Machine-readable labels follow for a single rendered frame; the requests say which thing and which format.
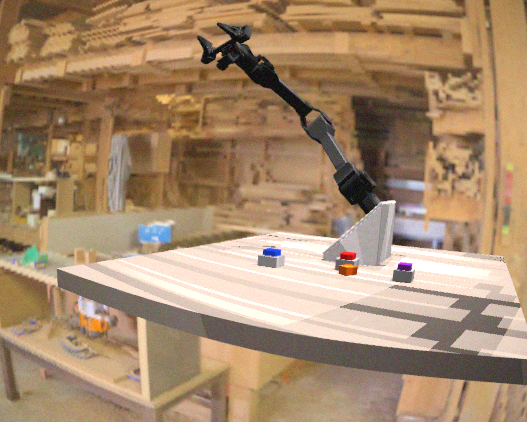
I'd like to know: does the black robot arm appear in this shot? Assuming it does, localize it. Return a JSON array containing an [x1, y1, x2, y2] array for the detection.
[[216, 44, 380, 215]]

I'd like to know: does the red button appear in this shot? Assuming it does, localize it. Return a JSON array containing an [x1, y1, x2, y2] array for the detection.
[[335, 252, 359, 270]]

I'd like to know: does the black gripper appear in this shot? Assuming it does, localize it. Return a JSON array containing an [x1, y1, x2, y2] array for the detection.
[[197, 22, 252, 64]]

